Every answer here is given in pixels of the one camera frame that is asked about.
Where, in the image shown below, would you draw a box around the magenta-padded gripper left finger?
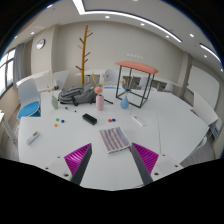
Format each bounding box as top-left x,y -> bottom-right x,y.
41,143 -> 93,186

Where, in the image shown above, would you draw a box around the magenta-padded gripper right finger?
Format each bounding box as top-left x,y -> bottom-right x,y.
130,142 -> 183,186

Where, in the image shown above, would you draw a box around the grey striped towel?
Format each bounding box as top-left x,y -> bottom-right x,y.
98,126 -> 132,155

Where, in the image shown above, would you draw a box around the white flat bar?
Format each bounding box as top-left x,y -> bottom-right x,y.
131,115 -> 145,127

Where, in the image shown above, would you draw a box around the black rectangular case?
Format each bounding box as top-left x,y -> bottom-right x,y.
82,113 -> 98,126

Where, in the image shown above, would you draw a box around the white remote control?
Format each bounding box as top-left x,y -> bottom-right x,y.
25,130 -> 41,145

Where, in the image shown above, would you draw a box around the blue vase with dried flowers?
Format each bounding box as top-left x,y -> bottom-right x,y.
119,75 -> 134,110

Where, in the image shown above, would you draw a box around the pink vase with flowers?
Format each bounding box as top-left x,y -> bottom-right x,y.
90,71 -> 113,112

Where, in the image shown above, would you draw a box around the green vase with dried flowers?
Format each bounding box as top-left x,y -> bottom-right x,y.
45,71 -> 60,110

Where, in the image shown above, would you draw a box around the grey backpack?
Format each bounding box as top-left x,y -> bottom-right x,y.
57,84 -> 98,107

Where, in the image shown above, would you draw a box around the white chair with blue seat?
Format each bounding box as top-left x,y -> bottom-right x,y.
16,78 -> 42,120

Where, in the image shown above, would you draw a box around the wooden coat tree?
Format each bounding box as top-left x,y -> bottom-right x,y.
75,24 -> 94,86

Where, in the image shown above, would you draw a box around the grey curtain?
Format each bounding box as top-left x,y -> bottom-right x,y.
13,42 -> 26,88

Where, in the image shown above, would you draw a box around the window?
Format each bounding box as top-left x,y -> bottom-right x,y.
0,48 -> 17,98

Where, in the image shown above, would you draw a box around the ceiling lights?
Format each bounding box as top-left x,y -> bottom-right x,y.
31,0 -> 223,64

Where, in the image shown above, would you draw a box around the black frame stand orange top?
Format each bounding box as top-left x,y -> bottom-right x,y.
114,60 -> 160,109

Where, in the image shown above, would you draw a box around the round wall clock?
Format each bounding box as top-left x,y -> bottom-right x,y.
35,38 -> 46,50

